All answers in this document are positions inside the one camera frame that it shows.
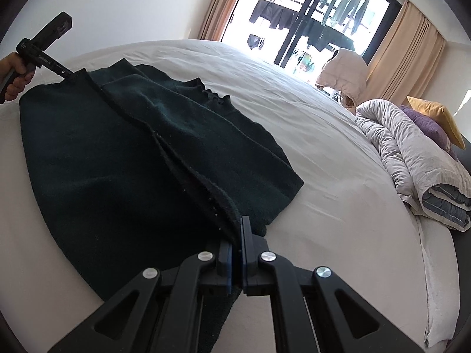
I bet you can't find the person's left hand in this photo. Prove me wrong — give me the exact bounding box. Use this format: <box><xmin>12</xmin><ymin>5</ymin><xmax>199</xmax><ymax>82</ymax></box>
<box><xmin>1</xmin><ymin>52</ymin><xmax>35</xmax><ymax>101</ymax></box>

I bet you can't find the folded grey white duvet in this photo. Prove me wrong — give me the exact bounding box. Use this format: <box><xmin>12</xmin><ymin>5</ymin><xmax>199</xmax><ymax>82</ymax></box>
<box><xmin>355</xmin><ymin>99</ymin><xmax>470</xmax><ymax>232</ymax></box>

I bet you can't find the yellow pillow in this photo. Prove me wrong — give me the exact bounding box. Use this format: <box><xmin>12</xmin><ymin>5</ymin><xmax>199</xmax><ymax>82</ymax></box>
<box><xmin>407</xmin><ymin>96</ymin><xmax>466</xmax><ymax>150</ymax></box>

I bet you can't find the white bed sheet mattress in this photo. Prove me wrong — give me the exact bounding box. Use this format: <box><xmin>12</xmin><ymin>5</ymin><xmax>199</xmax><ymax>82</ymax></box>
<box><xmin>1</xmin><ymin>40</ymin><xmax>459</xmax><ymax>352</ymax></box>

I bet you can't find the dark green knit garment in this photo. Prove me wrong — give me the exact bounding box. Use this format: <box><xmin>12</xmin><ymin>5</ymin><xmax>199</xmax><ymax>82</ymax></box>
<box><xmin>18</xmin><ymin>57</ymin><xmax>305</xmax><ymax>353</ymax></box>

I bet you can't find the purple pillow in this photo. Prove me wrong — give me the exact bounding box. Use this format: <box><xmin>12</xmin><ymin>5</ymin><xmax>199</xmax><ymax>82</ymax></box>
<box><xmin>400</xmin><ymin>105</ymin><xmax>457</xmax><ymax>159</ymax></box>

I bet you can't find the beige curtain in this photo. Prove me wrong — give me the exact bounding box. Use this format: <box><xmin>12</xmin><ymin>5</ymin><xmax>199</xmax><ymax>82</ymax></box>
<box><xmin>359</xmin><ymin>1</ymin><xmax>446</xmax><ymax>106</ymax></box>
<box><xmin>197</xmin><ymin>0</ymin><xmax>239</xmax><ymax>41</ymax></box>

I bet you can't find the black framed balcony window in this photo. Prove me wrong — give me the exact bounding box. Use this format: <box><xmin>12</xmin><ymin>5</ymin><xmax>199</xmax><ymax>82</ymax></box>
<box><xmin>222</xmin><ymin>0</ymin><xmax>402</xmax><ymax>82</ymax></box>

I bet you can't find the beige curtain near side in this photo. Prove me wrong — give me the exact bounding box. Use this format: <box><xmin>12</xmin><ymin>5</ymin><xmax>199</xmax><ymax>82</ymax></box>
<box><xmin>197</xmin><ymin>0</ymin><xmax>239</xmax><ymax>41</ymax></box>

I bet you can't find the beige curtain far side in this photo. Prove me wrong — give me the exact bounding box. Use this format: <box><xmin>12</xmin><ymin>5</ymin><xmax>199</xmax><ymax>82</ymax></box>
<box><xmin>359</xmin><ymin>1</ymin><xmax>446</xmax><ymax>106</ymax></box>

